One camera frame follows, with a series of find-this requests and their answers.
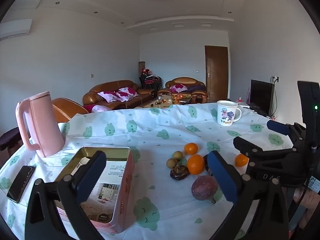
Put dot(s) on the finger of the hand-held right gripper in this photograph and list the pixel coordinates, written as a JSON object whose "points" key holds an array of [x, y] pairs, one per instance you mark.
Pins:
{"points": [[246, 146], [277, 127]]}

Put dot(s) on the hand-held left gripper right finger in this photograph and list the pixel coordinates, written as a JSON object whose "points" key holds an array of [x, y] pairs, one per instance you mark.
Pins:
{"points": [[222, 177]]}

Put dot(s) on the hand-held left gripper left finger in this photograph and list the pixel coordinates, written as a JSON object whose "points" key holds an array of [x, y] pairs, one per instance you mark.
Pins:
{"points": [[91, 177]]}

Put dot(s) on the medium orange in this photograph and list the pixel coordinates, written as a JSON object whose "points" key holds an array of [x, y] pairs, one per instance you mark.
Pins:
{"points": [[241, 160]]}

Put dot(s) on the purple passion fruit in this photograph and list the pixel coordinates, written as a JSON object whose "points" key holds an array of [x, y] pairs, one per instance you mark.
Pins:
{"points": [[202, 187]]}

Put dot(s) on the large orange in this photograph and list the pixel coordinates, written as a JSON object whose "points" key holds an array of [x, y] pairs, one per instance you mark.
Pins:
{"points": [[195, 164]]}

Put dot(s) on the pink tin box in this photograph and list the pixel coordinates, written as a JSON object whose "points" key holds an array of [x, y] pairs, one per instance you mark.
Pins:
{"points": [[126, 180]]}

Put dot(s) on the dark dried mangosteen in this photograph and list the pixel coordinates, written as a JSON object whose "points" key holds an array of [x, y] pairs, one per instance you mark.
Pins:
{"points": [[179, 171]]}

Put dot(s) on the brown longan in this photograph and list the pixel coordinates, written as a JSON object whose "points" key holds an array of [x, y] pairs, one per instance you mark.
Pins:
{"points": [[171, 162], [178, 154]]}

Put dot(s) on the person's right hand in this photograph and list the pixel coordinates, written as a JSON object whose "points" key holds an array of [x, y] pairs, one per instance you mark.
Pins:
{"points": [[311, 205]]}

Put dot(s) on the printed paper leaflet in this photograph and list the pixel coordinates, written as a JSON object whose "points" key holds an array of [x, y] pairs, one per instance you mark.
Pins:
{"points": [[112, 172]]}

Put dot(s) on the black television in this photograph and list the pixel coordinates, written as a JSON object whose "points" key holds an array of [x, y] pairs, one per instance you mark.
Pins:
{"points": [[261, 95]]}

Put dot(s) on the white cartoon mug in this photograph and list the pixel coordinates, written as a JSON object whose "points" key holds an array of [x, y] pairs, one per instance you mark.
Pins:
{"points": [[226, 115]]}

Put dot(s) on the small orange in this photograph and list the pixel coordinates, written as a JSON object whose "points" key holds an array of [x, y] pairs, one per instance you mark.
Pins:
{"points": [[191, 148]]}

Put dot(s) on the pink electric kettle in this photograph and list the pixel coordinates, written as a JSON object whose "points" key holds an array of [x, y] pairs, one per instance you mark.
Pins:
{"points": [[45, 130]]}

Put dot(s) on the pale pink cushion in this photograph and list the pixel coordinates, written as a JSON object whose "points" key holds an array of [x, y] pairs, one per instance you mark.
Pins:
{"points": [[100, 108]]}

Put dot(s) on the black smartphone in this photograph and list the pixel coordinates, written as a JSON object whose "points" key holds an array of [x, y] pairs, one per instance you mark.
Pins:
{"points": [[21, 182]]}

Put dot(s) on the brown leather chair back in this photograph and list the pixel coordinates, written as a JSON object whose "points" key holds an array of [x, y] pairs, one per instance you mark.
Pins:
{"points": [[67, 107]]}

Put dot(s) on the purple blanket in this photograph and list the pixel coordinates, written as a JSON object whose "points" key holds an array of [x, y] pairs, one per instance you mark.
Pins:
{"points": [[197, 88]]}

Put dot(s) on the brown wooden door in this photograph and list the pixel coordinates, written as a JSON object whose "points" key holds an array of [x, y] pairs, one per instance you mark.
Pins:
{"points": [[216, 72]]}

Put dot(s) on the orange fruit pile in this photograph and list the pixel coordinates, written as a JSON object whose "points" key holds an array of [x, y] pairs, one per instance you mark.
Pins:
{"points": [[180, 97]]}

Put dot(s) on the small pink flowered pillow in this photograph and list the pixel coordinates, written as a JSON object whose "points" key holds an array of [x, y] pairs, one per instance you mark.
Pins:
{"points": [[178, 88]]}

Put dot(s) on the brown leather armchair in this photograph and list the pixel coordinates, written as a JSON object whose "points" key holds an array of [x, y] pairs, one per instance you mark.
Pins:
{"points": [[185, 80]]}

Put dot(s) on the dark wooden stool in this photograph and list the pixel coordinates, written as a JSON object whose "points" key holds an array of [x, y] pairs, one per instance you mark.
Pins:
{"points": [[10, 137]]}

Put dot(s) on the wooden coffee table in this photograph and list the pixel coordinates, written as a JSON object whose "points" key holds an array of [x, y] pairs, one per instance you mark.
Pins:
{"points": [[150, 103]]}

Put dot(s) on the brown leather sofa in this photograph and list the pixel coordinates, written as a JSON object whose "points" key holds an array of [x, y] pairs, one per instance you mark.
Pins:
{"points": [[112, 85]]}

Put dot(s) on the stacked dark chairs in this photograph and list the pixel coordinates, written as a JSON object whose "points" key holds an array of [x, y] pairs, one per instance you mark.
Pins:
{"points": [[150, 82]]}

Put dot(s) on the red flowers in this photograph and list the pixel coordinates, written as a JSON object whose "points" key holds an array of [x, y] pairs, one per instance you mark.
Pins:
{"points": [[146, 70]]}

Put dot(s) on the tall brown floor vase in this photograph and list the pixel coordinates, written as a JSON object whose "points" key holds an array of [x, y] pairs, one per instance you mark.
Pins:
{"points": [[141, 66]]}

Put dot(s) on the white air conditioner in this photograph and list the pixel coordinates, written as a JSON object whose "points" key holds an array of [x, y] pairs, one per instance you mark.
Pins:
{"points": [[15, 30]]}

